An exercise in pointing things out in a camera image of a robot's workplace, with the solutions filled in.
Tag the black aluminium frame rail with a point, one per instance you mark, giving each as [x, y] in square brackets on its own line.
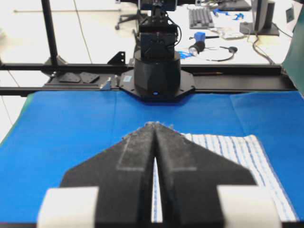
[207, 78]

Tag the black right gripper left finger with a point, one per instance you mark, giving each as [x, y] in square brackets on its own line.
[113, 189]

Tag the black headset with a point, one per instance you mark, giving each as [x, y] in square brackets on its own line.
[214, 54]

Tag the black office chair base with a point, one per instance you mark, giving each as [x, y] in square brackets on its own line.
[138, 17]

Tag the silver corner bracket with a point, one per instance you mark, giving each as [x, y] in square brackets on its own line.
[106, 86]

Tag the grey computer keyboard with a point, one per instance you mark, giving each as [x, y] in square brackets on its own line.
[200, 18]

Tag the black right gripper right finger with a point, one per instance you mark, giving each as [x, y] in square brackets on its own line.
[201, 189]

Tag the black monitor stand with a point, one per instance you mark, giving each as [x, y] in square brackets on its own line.
[262, 14]

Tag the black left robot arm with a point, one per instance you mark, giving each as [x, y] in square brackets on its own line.
[158, 33]

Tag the white blue striped towel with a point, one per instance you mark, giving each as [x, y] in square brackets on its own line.
[249, 152]

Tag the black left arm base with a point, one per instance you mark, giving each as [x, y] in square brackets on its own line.
[157, 80]

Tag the blue plastic block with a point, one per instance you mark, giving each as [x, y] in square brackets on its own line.
[200, 36]

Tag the black vertical frame post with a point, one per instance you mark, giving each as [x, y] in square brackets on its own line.
[50, 31]

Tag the blue table cloth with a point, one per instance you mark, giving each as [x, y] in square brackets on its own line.
[57, 130]

